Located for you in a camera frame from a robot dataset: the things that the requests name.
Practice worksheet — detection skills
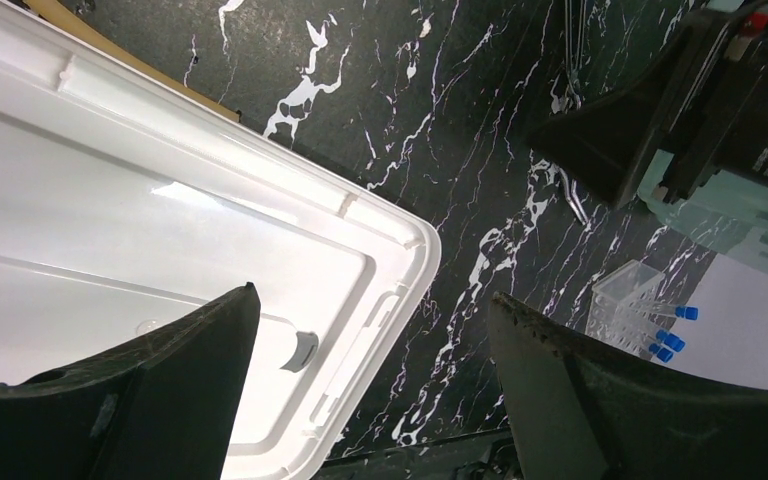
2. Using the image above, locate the white plastic bin lid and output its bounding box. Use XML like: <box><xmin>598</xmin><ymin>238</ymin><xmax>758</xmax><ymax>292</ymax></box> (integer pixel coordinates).
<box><xmin>0</xmin><ymin>1</ymin><xmax>442</xmax><ymax>479</ymax></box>

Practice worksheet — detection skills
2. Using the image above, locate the metal wire test tube holder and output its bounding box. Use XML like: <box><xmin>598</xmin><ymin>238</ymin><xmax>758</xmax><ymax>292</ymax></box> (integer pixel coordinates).
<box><xmin>558</xmin><ymin>0</ymin><xmax>590</xmax><ymax>231</ymax></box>

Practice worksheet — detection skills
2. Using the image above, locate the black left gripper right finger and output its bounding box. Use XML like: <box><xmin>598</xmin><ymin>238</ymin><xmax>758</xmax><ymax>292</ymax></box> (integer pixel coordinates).
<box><xmin>487</xmin><ymin>292</ymin><xmax>768</xmax><ymax>479</ymax></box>

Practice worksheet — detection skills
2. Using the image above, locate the blue-capped tube in rack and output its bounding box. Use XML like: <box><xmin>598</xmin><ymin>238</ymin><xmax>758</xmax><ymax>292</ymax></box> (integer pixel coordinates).
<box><xmin>636</xmin><ymin>301</ymin><xmax>699</xmax><ymax>321</ymax></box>

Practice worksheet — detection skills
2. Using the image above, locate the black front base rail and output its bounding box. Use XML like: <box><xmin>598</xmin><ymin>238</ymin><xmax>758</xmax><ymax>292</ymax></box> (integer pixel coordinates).
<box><xmin>313</xmin><ymin>428</ymin><xmax>524</xmax><ymax>480</ymax></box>

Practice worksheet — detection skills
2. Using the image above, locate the light teal plastic bin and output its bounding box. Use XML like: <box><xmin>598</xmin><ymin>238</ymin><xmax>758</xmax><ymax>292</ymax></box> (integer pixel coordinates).
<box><xmin>638</xmin><ymin>151</ymin><xmax>768</xmax><ymax>276</ymax></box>

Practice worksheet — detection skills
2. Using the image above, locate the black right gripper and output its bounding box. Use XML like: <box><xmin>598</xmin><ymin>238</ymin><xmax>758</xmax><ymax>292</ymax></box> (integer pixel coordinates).
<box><xmin>527</xmin><ymin>3</ymin><xmax>768</xmax><ymax>209</ymax></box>

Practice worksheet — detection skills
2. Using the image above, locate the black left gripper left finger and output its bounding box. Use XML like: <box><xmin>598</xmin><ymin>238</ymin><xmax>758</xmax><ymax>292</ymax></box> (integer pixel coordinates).
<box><xmin>0</xmin><ymin>284</ymin><xmax>261</xmax><ymax>479</ymax></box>

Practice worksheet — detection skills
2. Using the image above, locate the clear test tube rack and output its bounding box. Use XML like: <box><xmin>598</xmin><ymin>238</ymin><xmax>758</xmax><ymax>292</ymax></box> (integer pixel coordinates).
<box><xmin>585</xmin><ymin>260</ymin><xmax>665</xmax><ymax>360</ymax></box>

